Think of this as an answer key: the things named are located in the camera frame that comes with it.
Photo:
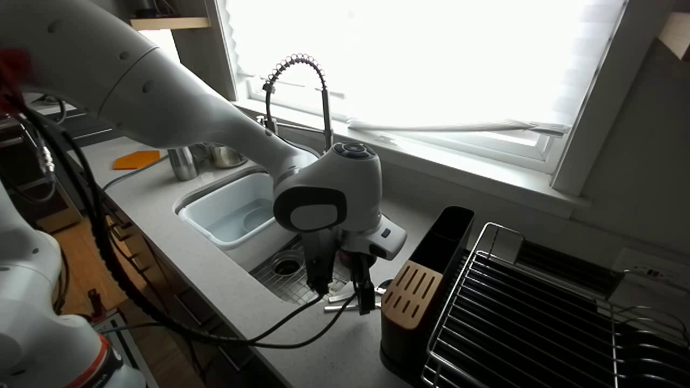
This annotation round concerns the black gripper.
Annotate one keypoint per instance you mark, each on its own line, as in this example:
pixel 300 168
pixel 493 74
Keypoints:
pixel 327 239

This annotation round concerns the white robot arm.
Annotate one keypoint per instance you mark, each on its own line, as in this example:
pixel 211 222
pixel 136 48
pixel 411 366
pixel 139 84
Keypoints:
pixel 143 87

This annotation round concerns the round sink drain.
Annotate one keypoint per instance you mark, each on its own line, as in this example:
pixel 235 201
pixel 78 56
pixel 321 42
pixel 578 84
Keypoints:
pixel 287 266

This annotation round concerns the stainless steel sink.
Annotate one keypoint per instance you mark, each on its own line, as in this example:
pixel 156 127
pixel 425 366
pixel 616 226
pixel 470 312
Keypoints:
pixel 250 260

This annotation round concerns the wooden knife block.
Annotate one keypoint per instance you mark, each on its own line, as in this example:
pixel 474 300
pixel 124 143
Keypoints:
pixel 411 293

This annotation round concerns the white plastic tub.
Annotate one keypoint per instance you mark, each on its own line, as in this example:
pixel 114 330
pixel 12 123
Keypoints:
pixel 229 207

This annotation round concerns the under counter cabinet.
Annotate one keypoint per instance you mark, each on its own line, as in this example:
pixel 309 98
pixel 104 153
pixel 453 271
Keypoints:
pixel 180 309

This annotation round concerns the stainless steel bowl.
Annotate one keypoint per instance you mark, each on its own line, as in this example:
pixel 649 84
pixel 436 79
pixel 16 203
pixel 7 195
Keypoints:
pixel 226 156

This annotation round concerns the spring neck kitchen faucet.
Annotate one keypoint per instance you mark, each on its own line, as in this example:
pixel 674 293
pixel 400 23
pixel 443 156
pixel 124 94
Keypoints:
pixel 323 94

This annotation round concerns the metal dish rack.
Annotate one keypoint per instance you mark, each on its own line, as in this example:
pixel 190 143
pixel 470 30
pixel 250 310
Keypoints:
pixel 532 323

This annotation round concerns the stainless steel cup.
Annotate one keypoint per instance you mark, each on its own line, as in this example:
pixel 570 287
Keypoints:
pixel 182 164

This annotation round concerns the orange flat sponge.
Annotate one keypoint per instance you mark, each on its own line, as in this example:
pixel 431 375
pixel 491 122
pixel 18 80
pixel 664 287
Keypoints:
pixel 136 159

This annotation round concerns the white framed window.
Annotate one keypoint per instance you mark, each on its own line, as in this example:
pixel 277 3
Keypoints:
pixel 431 56

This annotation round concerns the wooden shelf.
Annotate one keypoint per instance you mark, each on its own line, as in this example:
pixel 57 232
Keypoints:
pixel 168 23

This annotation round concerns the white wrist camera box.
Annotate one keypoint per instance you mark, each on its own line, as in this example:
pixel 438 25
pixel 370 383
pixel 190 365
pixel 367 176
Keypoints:
pixel 385 237

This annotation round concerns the white blind bottom rail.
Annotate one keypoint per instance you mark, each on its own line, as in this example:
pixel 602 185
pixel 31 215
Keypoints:
pixel 459 127

